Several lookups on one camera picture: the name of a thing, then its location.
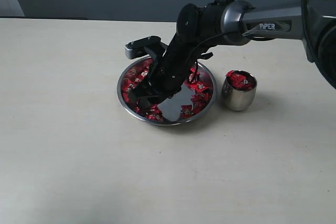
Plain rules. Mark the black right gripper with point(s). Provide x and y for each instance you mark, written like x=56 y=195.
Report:
x=168 y=74

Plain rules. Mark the red candy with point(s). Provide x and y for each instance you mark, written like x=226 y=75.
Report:
x=201 y=98
x=187 y=111
x=199 y=87
x=247 y=84
x=126 y=98
x=235 y=79
x=155 y=114

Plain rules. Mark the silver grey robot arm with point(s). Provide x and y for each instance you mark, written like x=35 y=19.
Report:
x=233 y=23

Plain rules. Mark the round stainless steel plate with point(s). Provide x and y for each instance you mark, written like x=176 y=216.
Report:
x=171 y=108

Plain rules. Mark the stainless steel cup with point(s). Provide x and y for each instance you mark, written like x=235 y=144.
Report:
x=236 y=99

